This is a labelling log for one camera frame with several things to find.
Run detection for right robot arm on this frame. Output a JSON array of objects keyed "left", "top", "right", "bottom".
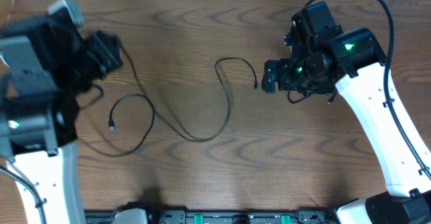
[{"left": 261, "top": 2, "right": 430, "bottom": 223}]

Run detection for black usb cable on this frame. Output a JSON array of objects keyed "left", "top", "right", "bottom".
[{"left": 79, "top": 37, "right": 259, "bottom": 158}]

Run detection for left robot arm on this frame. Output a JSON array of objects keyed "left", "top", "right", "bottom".
[{"left": 1, "top": 15, "right": 123, "bottom": 223}]

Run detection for right camera black cable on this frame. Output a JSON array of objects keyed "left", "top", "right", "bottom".
[{"left": 302, "top": 0, "right": 431, "bottom": 181}]

